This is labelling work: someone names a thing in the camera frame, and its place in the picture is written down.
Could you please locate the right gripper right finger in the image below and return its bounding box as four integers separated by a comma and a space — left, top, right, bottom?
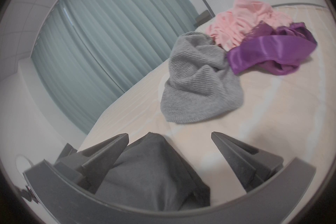
211, 132, 284, 194

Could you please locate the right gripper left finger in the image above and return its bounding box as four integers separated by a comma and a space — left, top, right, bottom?
54, 133, 130, 193

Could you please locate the black T-shirt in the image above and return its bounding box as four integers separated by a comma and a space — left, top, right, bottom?
96, 132, 210, 211

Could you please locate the bed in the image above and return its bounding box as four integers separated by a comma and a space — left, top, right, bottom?
79, 0, 336, 211

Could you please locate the grey garment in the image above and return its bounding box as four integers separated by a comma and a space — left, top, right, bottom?
160, 31, 243, 124

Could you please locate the blue-green curtain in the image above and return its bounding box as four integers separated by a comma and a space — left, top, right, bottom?
31, 0, 124, 135
62, 0, 198, 92

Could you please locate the purple garment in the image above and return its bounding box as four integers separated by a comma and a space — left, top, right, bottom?
227, 22, 318, 76

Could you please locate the pink garment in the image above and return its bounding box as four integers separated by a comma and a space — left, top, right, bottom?
205, 0, 293, 51

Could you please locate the grey bedside table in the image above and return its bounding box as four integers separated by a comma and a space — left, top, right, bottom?
195, 10, 213, 24

